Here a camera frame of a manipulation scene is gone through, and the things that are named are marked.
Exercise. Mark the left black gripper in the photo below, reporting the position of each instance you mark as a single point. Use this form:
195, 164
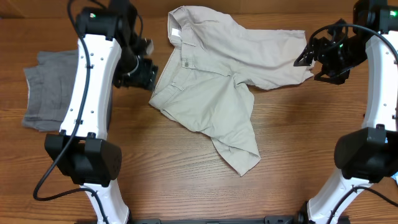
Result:
146, 80

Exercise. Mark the light blue garment pile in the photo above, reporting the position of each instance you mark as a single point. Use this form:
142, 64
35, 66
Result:
395, 177

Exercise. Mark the beige shorts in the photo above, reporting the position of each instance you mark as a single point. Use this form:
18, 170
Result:
204, 86

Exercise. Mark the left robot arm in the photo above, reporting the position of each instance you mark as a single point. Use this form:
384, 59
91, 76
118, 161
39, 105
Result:
111, 55

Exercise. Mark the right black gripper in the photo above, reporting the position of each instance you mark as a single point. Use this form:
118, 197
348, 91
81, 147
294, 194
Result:
337, 76

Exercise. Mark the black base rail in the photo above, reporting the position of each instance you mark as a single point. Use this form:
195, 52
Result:
273, 219

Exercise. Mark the folded grey shorts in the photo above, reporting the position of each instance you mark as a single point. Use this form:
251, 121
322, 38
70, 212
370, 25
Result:
50, 85

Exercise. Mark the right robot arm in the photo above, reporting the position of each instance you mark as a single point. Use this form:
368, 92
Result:
364, 157

